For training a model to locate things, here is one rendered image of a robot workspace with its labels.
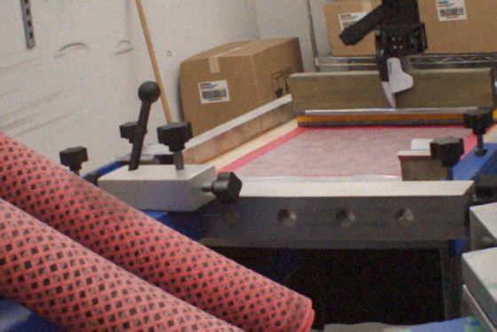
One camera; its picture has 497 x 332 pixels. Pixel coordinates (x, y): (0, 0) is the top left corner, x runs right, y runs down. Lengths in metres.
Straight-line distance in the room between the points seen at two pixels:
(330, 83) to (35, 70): 2.27
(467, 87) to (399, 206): 0.72
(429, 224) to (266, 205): 0.19
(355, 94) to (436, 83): 0.17
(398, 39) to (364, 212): 0.73
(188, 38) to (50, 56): 1.11
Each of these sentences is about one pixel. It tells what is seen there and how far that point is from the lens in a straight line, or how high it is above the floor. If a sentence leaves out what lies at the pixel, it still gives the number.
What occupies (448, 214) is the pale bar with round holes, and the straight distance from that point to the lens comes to 0.96.
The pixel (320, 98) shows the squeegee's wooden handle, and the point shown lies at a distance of 1.77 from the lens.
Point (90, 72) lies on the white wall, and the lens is 4.18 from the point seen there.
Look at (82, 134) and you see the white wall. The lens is 4.12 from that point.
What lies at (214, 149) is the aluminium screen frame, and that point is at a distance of 1.66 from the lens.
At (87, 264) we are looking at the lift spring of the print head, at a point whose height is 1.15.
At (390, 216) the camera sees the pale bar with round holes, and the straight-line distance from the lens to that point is 0.98.
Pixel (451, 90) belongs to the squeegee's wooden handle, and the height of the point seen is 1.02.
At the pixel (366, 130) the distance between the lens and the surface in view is 1.72.
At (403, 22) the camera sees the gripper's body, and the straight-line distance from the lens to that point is 1.68.
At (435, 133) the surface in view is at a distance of 1.64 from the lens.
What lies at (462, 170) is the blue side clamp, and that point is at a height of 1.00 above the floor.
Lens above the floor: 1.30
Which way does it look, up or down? 13 degrees down
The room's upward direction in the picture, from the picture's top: 8 degrees counter-clockwise
